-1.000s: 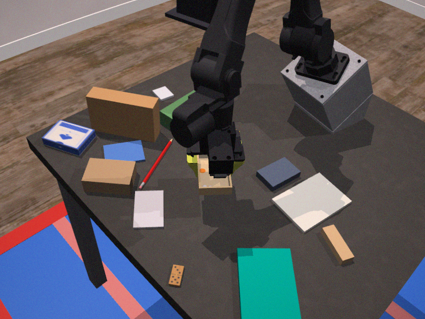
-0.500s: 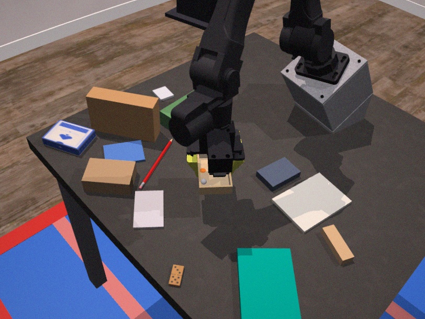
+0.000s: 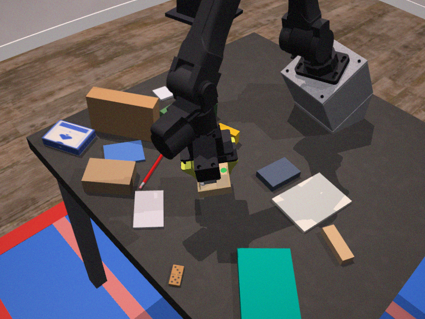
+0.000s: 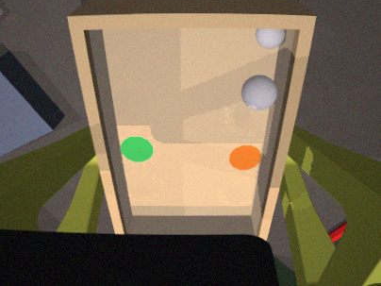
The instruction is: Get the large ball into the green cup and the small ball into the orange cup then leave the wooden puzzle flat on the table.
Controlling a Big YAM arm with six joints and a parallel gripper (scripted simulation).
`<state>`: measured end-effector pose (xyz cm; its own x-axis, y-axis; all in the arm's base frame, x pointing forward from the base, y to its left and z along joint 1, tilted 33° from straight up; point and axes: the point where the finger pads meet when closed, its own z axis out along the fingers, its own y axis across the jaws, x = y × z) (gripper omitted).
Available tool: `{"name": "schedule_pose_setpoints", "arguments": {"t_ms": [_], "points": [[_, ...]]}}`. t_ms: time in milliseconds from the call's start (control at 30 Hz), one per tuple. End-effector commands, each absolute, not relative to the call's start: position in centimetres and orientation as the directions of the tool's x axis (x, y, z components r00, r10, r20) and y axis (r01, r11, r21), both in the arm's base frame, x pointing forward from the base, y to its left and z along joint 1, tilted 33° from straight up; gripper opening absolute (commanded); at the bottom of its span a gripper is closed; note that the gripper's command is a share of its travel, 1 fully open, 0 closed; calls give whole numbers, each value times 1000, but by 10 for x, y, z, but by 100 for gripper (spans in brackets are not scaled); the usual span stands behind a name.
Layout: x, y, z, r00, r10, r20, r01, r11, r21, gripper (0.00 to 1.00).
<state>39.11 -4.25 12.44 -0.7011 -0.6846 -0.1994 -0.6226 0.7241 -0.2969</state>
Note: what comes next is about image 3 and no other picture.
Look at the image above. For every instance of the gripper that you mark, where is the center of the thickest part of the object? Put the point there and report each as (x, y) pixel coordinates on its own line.
(229, 145)

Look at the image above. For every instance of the tan rectangular box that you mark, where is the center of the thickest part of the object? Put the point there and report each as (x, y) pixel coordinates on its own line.
(109, 176)

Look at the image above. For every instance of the yellow rectangular block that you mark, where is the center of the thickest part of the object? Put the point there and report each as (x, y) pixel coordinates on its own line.
(234, 133)

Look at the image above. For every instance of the tan rectangular wooden block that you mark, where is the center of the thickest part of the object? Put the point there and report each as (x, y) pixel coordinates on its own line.
(337, 244)

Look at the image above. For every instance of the white rectangular card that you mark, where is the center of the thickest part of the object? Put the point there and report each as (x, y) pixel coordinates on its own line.
(148, 210)

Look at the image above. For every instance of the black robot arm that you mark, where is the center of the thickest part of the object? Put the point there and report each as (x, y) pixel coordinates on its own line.
(304, 33)

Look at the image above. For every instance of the wooden ball-in-hole puzzle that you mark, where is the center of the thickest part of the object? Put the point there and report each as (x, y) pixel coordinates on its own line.
(223, 186)

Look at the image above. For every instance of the green box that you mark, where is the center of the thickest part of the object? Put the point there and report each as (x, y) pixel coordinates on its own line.
(164, 110)

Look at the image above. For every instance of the brown rectangular box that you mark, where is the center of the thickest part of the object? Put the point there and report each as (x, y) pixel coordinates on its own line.
(121, 113)

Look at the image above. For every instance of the orange domino tile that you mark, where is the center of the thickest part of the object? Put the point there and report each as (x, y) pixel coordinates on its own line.
(176, 276)

